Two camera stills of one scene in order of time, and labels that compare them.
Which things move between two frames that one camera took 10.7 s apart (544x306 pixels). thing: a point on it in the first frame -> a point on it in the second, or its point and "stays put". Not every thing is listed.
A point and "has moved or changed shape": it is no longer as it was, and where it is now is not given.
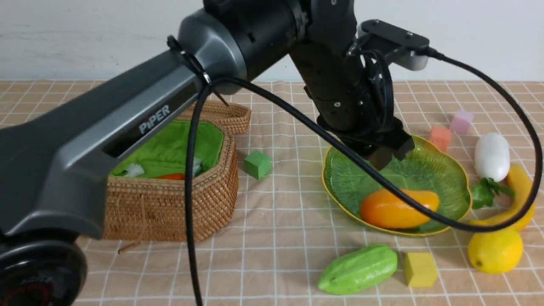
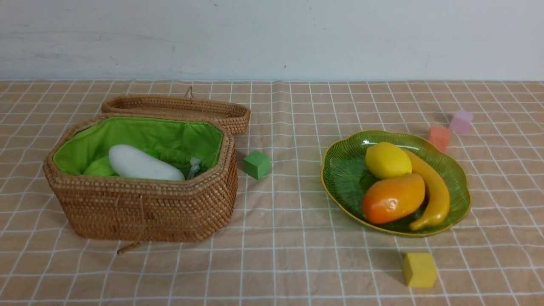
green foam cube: (257, 164) stays put
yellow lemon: (495, 252) has moved or changed shape
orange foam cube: (440, 137) stays put
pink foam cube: (460, 123) stays put
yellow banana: (523, 188) -> (439, 202)
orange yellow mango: (386, 208) has moved or changed shape
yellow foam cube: (420, 270) stays put
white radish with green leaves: (492, 160) -> (131, 162)
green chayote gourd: (356, 269) has moved or changed shape
